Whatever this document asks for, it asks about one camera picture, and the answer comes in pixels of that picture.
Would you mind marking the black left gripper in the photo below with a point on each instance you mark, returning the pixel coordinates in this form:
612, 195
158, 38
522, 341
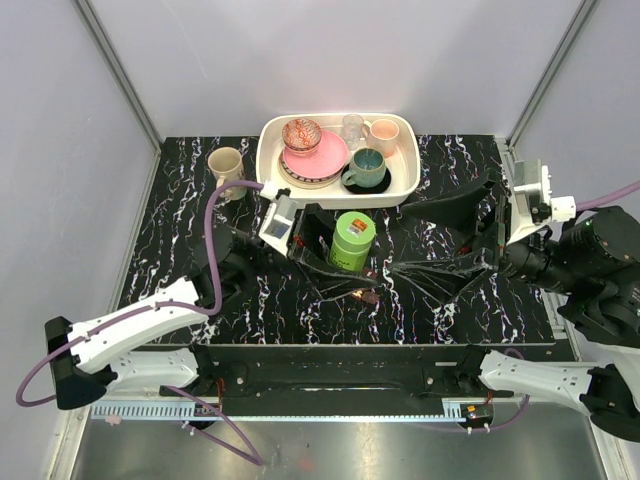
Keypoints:
328, 283

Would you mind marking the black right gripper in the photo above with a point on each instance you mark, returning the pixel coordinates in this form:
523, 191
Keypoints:
440, 277

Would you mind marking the green bottle cap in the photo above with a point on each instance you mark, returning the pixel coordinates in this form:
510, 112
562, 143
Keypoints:
354, 230

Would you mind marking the brown pill organizer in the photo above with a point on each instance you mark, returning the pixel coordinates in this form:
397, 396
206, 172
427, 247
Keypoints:
369, 295

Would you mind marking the green pill bottle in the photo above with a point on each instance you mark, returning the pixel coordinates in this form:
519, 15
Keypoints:
351, 258

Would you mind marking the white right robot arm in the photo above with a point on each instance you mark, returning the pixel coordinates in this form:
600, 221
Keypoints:
590, 256

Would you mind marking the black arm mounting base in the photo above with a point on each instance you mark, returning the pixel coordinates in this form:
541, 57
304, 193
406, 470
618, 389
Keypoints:
431, 371

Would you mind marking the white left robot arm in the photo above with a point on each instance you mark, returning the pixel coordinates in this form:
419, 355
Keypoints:
83, 356

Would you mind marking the striped rim plate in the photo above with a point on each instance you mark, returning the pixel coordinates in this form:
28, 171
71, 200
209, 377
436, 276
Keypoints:
303, 182

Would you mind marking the black saucer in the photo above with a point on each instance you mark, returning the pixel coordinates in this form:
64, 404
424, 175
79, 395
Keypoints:
375, 190

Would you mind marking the white rectangular basin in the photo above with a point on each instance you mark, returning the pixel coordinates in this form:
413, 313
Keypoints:
404, 166

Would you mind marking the pink plate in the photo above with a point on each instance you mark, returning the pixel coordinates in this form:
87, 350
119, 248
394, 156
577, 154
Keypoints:
327, 160

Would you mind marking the teal green mug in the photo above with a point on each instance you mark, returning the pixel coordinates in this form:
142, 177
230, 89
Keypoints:
366, 169

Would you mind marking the red patterned glass bowl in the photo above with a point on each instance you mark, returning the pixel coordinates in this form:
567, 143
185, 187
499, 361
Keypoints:
302, 136

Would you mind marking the peach pink mug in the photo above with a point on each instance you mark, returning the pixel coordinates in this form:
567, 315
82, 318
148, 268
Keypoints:
383, 136

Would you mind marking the beige floral mug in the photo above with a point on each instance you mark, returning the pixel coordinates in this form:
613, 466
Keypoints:
226, 165

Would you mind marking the clear glass cup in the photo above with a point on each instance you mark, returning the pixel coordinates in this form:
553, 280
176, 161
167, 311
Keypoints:
355, 130

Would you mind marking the right orange power connector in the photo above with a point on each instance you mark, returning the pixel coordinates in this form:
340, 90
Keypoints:
478, 412

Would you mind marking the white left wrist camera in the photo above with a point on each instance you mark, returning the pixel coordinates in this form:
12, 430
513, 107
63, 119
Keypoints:
280, 220

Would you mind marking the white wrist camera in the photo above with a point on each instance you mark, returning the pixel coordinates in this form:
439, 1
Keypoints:
532, 203
280, 220

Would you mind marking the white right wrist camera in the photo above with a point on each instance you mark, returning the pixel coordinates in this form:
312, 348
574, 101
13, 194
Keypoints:
532, 203

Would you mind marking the white slotted cable duct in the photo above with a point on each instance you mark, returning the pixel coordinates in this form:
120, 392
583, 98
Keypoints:
174, 409

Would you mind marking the right aluminium frame post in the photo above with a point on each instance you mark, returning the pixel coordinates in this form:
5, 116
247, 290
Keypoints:
568, 40

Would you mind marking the aluminium frame post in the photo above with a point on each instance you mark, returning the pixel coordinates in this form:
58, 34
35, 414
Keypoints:
568, 40
104, 45

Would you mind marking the left aluminium frame post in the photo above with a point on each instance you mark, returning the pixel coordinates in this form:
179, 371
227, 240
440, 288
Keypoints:
104, 45

